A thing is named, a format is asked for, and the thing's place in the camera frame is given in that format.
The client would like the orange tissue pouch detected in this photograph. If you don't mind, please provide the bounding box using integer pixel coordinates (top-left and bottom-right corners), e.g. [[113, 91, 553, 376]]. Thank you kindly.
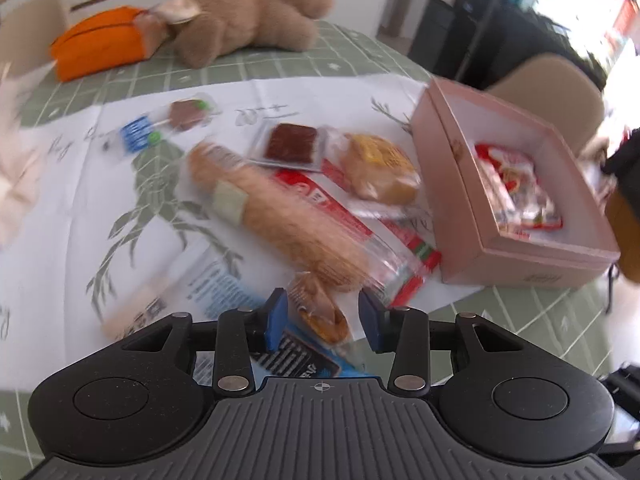
[[50, 6, 168, 82]]

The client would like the brown teddy bear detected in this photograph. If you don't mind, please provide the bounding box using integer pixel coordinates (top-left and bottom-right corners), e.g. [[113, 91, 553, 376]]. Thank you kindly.
[[150, 0, 333, 68]]

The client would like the small orange candy packet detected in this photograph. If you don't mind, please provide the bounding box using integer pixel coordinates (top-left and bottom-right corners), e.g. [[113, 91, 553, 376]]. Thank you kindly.
[[288, 272, 350, 344]]

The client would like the beige chair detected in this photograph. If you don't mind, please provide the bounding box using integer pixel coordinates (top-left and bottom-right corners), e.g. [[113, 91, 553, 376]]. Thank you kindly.
[[485, 53, 604, 155], [1, 0, 70, 78]]

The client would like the round bun in wrapper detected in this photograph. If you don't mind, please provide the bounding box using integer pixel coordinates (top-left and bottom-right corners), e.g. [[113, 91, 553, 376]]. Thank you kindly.
[[340, 133, 421, 206]]

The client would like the red white flat packet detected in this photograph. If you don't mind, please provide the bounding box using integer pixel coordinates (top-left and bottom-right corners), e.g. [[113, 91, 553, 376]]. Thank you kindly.
[[273, 159, 442, 307]]

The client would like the red white snack pouch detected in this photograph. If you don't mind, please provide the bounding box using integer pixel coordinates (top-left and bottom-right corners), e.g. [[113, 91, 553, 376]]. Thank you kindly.
[[475, 143, 563, 233]]

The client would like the blue lollipop packet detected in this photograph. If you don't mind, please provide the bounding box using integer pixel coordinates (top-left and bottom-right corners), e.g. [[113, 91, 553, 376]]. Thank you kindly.
[[102, 115, 163, 154]]

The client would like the long corn stick bag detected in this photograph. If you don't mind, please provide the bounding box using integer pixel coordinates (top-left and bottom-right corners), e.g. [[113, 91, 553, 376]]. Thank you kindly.
[[185, 138, 374, 294]]

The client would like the dark red jelly packet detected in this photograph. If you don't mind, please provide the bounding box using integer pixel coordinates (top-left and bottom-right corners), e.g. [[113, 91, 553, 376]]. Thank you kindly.
[[247, 120, 328, 172]]

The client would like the green checked tablecloth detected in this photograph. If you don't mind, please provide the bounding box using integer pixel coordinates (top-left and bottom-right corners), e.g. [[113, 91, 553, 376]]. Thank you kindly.
[[0, 19, 622, 441]]

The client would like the cartoon print paper bag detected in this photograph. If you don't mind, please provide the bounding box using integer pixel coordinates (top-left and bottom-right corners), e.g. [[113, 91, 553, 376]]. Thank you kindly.
[[0, 62, 46, 249]]

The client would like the black cabinet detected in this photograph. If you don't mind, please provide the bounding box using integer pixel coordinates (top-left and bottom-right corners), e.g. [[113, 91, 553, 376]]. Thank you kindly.
[[408, 0, 608, 90]]

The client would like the brown chocolate lollipop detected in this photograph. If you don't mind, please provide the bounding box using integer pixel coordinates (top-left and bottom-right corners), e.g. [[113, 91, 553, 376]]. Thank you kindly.
[[157, 99, 220, 132]]

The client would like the pink cardboard box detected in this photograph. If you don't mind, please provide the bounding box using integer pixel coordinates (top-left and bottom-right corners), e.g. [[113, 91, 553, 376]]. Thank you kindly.
[[410, 77, 620, 287]]

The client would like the blue white biscuit bag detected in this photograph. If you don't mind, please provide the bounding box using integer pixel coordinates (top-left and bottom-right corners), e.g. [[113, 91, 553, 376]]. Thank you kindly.
[[102, 249, 366, 382]]

